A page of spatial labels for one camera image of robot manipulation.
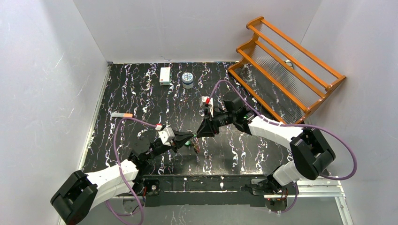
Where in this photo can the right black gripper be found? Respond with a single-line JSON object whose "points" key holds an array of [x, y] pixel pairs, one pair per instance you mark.
{"points": [[212, 123]]}

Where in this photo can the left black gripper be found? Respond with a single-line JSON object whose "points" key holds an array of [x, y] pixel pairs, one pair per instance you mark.
{"points": [[173, 141]]}

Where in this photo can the metal keyring with red handle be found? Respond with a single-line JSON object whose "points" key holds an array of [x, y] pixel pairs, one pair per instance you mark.
{"points": [[193, 142]]}

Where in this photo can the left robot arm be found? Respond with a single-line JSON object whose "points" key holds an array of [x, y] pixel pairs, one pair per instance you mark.
{"points": [[81, 192]]}

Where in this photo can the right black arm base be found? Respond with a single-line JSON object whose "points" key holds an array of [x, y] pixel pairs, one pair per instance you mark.
{"points": [[275, 195]]}

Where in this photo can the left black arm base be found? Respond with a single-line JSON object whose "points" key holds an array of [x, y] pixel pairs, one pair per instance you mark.
{"points": [[148, 186]]}

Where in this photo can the white small box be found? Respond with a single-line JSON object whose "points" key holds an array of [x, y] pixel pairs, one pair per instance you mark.
{"points": [[165, 76]]}

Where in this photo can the white orange marker tube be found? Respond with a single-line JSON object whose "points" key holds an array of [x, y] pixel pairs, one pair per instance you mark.
{"points": [[121, 115]]}

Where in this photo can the orange wooden shoe rack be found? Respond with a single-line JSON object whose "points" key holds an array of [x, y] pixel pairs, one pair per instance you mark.
{"points": [[283, 76]]}

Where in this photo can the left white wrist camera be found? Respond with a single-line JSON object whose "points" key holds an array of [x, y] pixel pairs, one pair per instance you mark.
{"points": [[166, 136]]}

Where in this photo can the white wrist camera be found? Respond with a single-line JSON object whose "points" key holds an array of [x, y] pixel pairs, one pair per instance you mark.
{"points": [[166, 136], [206, 103]]}

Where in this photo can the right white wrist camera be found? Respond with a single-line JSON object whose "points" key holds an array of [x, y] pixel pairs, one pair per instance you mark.
{"points": [[206, 103]]}

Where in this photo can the aluminium rail frame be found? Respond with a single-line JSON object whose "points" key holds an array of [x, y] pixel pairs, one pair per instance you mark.
{"points": [[226, 190]]}

